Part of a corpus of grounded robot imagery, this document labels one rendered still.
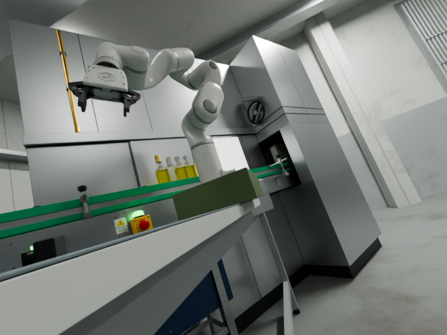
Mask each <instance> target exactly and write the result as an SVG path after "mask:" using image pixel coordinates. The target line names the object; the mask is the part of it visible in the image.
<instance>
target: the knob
mask: <svg viewBox="0 0 447 335"><path fill-rule="evenodd" d="M21 261H22V267H24V266H27V265H32V264H34V263H35V254H34V250H32V251H29V252H26V253H21Z"/></svg>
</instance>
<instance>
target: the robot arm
mask: <svg viewBox="0 0 447 335"><path fill-rule="evenodd" d="M149 61H150V55H149V53H148V52H147V51H146V50H145V49H143V48H142V47H137V46H133V47H131V46H122V45H116V44H114V43H110V42H103V43H101V44H100V45H99V46H98V48H97V52H96V58H95V62H94V63H93V65H91V66H90V65H88V70H87V72H86V74H85V76H84V79H83V81H78V82H68V83H67V84H68V88H69V89H70V91H71V92H72V93H73V94H74V95H75V96H76V97H77V98H78V106H79V107H81V111H82V112H85V111H86V105H87V101H86V100H88V99H89V98H91V99H95V100H104V101H109V102H119V103H123V105H124V117H126V113H127V112H129V113H130V106H131V105H133V104H135V103H136V102H137V101H139V100H140V97H141V94H139V93H137V92H135V91H134V90H146V89H149V88H153V87H155V86H156V85H158V84H159V83H160V82H161V81H163V80H164V79H165V78H166V77H167V76H168V75H169V76H170V77H171V78H172V79H174V80H175V81H177V82H179V83H180V84H182V85H184V86H185V87H187V88H189V89H190V90H193V91H198V92H197V94H196V96H195V97H194V99H193V102H192V108H191V109H190V110H189V111H188V113H187V114H186V115H185V116H184V118H183V120H182V125H181V127H182V131H183V133H184V135H185V137H186V139H187V141H188V143H189V146H190V149H191V152H192V156H193V159H194V163H195V165H196V169H197V172H198V176H199V179H200V182H201V184H203V183H205V182H208V181H211V180H213V179H216V178H218V177H221V176H223V175H226V174H229V173H231V172H234V171H235V169H234V168H233V169H231V170H229V171H224V170H223V168H222V165H221V162H220V159H219V156H218V153H217V151H216V147H215V144H214V141H213V139H212V137H211V136H210V135H209V134H208V133H207V132H206V129H207V128H208V127H209V126H210V125H211V124H212V123H213V122H214V121H215V120H216V118H217V117H218V115H219V113H220V110H221V107H222V104H223V101H224V93H223V90H222V89H221V88H220V85H221V81H222V76H221V72H220V68H219V66H218V65H217V63H216V62H214V61H213V60H206V61H204V62H202V63H201V64H199V65H198V66H197V67H196V68H195V69H194V70H193V71H192V72H191V73H188V72H187V71H188V70H189V69H190V68H191V67H192V65H193V63H194V54H193V52H192V51H191V50H190V49H187V48H184V47H182V48H172V49H161V50H160V51H159V52H158V53H157V54H156V56H155V57H154V59H153V61H152V62H151V64H150V66H149V67H148V65H149ZM79 88H80V89H79ZM129 95H130V96H131V97H129Z"/></svg>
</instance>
